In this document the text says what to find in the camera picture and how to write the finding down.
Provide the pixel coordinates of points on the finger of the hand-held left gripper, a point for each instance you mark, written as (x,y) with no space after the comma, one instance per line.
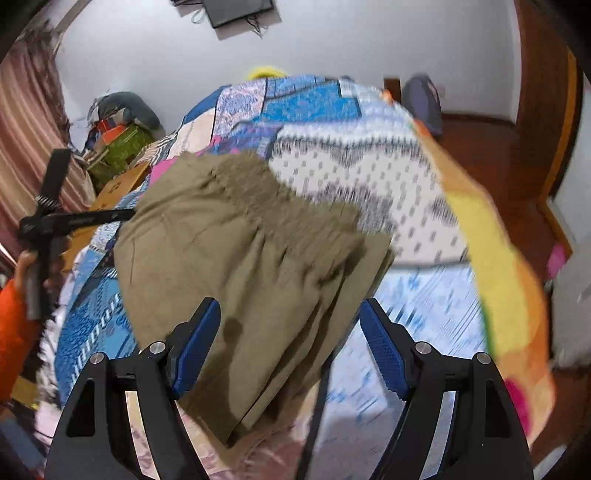
(92,217)
(57,170)

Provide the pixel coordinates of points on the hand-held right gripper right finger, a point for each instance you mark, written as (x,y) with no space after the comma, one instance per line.
(381,344)

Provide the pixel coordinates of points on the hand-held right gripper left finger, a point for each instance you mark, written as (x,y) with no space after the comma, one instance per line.
(198,341)

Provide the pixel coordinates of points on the khaki pants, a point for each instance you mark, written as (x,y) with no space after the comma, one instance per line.
(231,258)

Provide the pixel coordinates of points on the person's left forearm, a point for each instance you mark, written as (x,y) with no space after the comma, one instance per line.
(16,332)

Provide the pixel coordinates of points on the person's left hand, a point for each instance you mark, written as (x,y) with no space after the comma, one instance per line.
(23,272)

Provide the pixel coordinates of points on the wooden lap table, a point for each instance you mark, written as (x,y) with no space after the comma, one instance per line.
(120,184)

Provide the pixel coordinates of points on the striped brown curtain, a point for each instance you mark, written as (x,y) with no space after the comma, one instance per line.
(27,115)

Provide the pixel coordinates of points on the green bag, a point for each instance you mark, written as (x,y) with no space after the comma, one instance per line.
(120,147)

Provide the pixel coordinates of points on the orange box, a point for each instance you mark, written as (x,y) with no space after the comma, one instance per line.
(113,134)

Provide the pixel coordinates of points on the pink cloth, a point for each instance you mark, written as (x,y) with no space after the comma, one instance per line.
(159,170)

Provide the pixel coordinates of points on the yellow orange sheet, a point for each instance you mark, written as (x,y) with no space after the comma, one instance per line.
(489,240)

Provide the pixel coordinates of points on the small black monitor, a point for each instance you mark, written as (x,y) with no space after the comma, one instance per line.
(240,11)

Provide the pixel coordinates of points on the grey backpack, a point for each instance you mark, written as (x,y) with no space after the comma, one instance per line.
(422,104)

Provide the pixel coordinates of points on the blue patchwork blanket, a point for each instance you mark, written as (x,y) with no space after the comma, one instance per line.
(314,106)

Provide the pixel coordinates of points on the brown wooden door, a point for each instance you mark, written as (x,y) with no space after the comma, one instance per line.
(540,92)

